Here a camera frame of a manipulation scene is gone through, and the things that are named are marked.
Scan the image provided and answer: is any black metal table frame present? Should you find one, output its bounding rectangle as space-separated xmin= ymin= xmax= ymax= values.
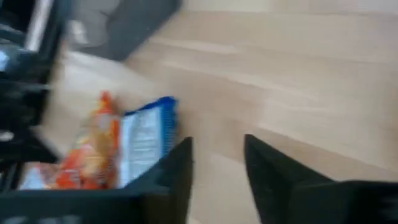
xmin=0 ymin=0 xmax=68 ymax=194

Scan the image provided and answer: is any blue Maruchan noodle pack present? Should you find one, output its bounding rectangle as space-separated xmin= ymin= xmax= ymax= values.
xmin=118 ymin=96 xmax=178 ymax=189

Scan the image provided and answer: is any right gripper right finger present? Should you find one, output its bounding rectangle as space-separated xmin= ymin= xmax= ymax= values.
xmin=244 ymin=134 xmax=340 ymax=224

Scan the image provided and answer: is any silver aluminium bracket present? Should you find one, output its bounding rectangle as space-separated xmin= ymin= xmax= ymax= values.
xmin=23 ymin=0 xmax=55 ymax=52

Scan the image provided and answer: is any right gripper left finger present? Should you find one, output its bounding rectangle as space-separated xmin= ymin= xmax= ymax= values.
xmin=124 ymin=136 xmax=194 ymax=224

